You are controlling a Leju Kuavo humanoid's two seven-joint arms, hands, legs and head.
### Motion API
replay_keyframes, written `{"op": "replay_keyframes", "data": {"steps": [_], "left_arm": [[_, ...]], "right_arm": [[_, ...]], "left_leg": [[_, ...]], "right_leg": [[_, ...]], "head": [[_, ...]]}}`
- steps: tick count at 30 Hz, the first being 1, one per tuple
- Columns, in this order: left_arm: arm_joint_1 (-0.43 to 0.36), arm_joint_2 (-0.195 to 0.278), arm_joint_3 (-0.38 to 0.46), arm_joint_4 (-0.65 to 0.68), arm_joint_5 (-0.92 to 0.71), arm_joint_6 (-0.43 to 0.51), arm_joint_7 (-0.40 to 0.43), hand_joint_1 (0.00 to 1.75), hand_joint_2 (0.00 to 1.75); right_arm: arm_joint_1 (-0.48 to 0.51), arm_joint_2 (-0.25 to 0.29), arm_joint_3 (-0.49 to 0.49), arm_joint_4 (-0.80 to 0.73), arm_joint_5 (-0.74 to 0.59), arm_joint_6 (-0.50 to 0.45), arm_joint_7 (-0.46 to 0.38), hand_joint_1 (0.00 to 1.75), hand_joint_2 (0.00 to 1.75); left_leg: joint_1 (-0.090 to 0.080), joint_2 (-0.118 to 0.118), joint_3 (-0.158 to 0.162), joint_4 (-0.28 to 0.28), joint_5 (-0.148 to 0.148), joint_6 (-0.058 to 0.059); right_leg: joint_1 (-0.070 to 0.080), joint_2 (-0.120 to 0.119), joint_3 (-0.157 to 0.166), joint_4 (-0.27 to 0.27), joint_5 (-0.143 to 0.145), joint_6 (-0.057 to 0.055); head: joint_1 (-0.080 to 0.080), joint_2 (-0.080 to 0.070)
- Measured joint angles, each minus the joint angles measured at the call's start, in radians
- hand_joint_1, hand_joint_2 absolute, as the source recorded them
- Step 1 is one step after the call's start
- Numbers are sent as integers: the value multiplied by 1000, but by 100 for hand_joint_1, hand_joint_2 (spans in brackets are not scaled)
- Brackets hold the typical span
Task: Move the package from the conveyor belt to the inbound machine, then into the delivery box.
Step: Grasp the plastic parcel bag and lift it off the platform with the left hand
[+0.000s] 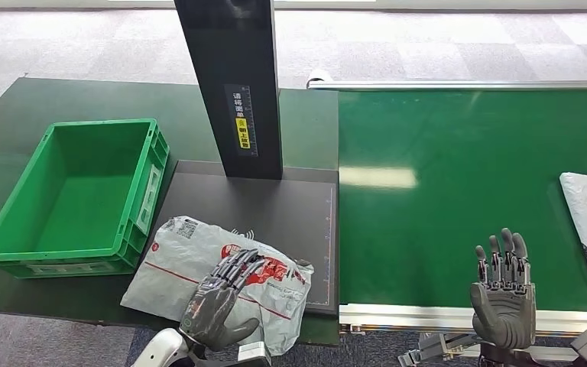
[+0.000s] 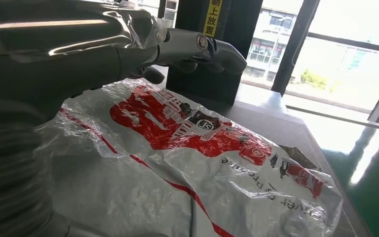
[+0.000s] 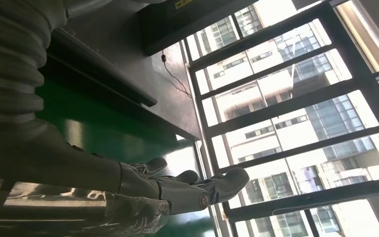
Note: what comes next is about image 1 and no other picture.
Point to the black scanner base plate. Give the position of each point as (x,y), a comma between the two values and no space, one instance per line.
(283,213)

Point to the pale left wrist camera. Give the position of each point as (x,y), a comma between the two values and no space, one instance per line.
(254,354)

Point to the black scanner column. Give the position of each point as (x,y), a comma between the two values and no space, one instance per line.
(232,61)

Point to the black yellow column label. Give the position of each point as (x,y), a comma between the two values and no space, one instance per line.
(242,121)

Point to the thin aluminium conveyor rail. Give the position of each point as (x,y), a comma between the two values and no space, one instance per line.
(476,85)

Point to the green plastic crate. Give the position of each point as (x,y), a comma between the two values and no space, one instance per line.
(86,202)

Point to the white conveyor roller end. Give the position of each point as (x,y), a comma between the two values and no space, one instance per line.
(319,76)

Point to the wide aluminium conveyor rail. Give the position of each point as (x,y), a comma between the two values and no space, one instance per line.
(405,318)

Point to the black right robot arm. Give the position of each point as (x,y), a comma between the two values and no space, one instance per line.
(501,358)

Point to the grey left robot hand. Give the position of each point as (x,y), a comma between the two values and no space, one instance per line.
(212,309)

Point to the green conveyor belt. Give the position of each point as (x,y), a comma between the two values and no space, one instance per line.
(450,152)

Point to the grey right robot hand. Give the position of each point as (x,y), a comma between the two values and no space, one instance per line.
(506,309)

